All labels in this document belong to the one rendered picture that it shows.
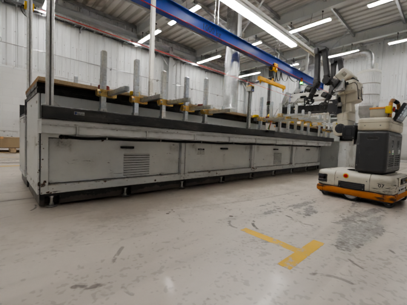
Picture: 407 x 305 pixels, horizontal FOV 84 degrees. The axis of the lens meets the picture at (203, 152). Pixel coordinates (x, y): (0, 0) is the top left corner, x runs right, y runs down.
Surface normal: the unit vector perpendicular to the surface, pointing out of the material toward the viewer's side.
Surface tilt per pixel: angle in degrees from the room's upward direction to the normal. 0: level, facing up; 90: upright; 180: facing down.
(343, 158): 90
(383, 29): 90
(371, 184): 90
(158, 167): 90
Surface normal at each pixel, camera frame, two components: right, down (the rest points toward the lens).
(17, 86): 0.68, 0.07
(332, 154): -0.73, 0.00
